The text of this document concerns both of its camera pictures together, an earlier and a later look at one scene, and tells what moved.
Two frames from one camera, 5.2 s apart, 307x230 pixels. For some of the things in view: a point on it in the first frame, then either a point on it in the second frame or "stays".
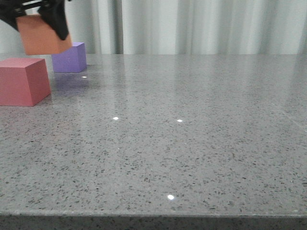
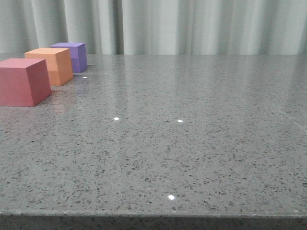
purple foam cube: x=73 y=60 stays
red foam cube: x=23 y=82 stays
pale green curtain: x=138 y=27 stays
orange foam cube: x=39 y=38 to x=58 y=62
